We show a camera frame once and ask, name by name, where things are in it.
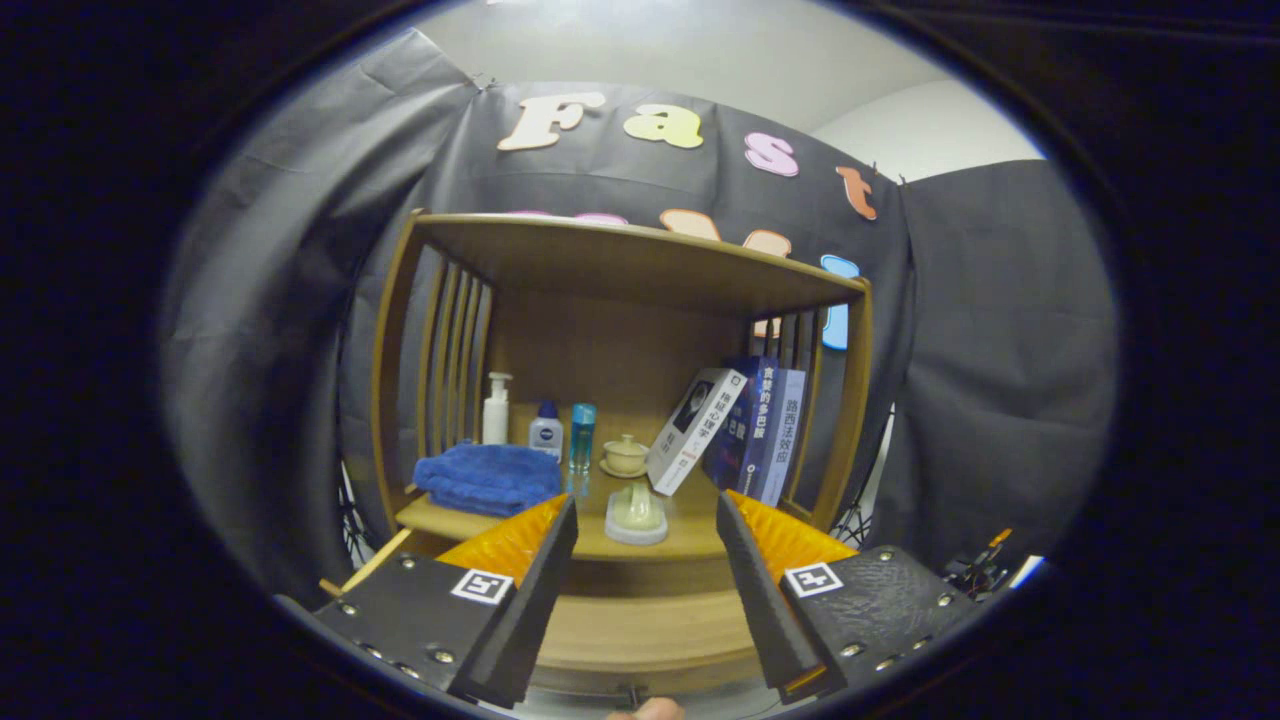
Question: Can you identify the light blue book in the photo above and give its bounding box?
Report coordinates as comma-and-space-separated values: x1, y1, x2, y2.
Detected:
757, 369, 807, 508

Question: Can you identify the clear blue bottle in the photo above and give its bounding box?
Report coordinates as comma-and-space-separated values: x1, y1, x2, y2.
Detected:
569, 403, 598, 475

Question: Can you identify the black light stand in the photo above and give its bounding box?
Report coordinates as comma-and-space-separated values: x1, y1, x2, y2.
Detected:
338, 462, 369, 573
835, 405, 896, 549

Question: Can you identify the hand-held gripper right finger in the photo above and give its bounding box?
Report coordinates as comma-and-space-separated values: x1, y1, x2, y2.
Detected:
715, 488, 986, 704

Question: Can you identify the folded blue towel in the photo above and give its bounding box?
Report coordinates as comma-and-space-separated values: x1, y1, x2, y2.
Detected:
413, 443, 563, 518

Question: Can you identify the wooden drawer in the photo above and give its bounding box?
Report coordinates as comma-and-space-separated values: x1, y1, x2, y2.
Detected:
320, 528, 801, 701

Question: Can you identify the white pump bottle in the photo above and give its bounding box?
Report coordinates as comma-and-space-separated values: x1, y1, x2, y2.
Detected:
482, 372, 514, 447

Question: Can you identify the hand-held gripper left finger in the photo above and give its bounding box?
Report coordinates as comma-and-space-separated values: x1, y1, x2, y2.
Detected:
312, 493, 580, 709

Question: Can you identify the dark blue book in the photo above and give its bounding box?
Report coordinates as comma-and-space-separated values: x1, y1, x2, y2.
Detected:
702, 357, 781, 496

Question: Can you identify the wooden countertop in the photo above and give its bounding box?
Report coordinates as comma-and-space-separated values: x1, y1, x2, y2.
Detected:
395, 465, 831, 563

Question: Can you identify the beige lidded teacup with saucer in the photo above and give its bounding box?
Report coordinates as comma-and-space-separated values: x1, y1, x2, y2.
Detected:
600, 434, 651, 480

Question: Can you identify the wooden cabinet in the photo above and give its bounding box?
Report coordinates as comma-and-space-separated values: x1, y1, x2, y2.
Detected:
370, 208, 873, 701

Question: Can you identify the white bottle with blue cap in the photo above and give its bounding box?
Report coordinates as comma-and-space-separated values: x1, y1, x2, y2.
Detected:
528, 400, 564, 463

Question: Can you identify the white book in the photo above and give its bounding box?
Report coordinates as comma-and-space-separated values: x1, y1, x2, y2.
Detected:
647, 368, 748, 497

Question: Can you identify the black clamp with orange tip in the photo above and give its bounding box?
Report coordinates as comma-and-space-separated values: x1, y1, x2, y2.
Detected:
945, 528, 1016, 599

